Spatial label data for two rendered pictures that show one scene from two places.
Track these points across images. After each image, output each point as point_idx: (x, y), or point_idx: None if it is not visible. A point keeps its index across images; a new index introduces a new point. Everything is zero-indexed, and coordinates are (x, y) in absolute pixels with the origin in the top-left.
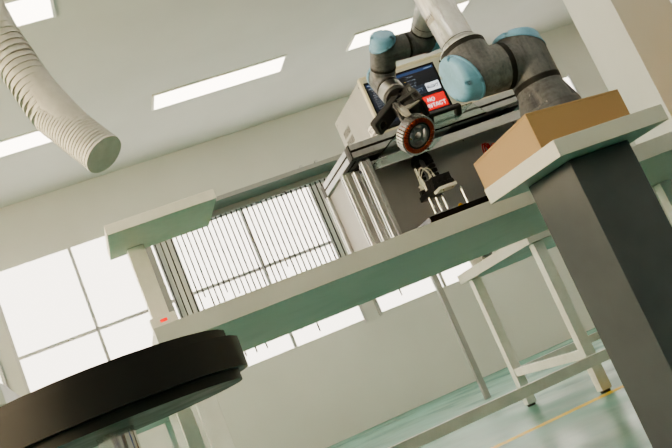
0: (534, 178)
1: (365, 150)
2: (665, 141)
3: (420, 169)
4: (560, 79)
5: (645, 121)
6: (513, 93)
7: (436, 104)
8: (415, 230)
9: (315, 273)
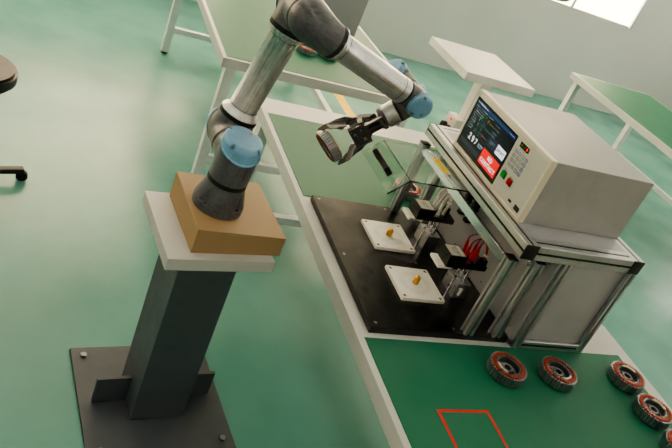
0: None
1: (431, 138)
2: (364, 367)
3: (448, 192)
4: (208, 186)
5: (160, 251)
6: (511, 232)
7: (487, 168)
8: (294, 188)
9: (275, 148)
